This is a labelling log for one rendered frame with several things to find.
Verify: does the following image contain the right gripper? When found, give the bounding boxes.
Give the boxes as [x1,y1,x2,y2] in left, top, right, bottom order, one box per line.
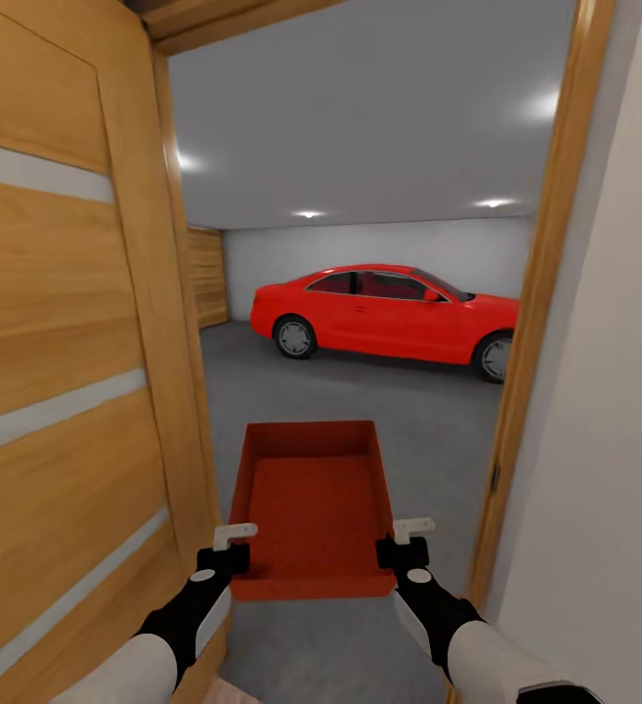
[375,536,429,572]

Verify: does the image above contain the storage box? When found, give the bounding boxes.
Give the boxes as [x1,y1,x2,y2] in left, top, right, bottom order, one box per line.
[229,420,398,601]

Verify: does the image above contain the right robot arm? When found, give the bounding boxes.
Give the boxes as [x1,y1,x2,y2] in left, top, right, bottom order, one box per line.
[375,517,604,704]

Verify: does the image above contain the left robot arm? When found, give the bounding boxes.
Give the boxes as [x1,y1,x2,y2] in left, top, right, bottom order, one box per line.
[47,523,258,704]

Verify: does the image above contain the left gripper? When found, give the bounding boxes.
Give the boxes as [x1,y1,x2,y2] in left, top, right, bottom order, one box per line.
[195,543,250,579]

